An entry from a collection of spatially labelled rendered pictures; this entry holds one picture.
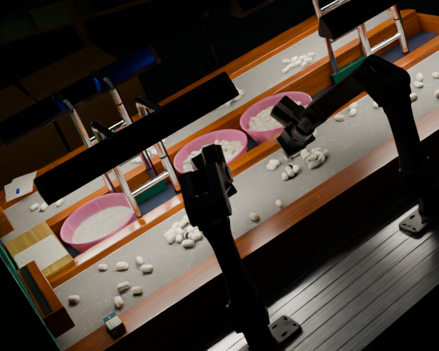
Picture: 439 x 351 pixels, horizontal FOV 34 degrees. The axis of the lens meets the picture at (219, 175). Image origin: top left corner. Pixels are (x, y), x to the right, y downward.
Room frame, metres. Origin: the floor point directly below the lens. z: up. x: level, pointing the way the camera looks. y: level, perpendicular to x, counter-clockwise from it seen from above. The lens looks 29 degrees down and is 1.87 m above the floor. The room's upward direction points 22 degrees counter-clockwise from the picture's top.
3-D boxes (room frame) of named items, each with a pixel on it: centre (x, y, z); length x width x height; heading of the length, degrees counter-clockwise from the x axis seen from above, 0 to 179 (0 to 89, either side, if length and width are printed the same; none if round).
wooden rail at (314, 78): (2.40, -0.11, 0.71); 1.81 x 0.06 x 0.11; 108
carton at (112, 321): (1.49, 0.39, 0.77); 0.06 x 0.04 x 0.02; 18
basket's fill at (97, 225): (2.06, 0.41, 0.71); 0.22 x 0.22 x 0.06
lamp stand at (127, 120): (2.30, 0.31, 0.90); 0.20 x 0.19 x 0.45; 108
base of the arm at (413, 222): (1.55, -0.49, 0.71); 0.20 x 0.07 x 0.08; 113
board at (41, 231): (1.99, 0.62, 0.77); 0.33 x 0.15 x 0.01; 18
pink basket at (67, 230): (2.06, 0.41, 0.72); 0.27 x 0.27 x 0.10
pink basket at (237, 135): (2.20, 0.00, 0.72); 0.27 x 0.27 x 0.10
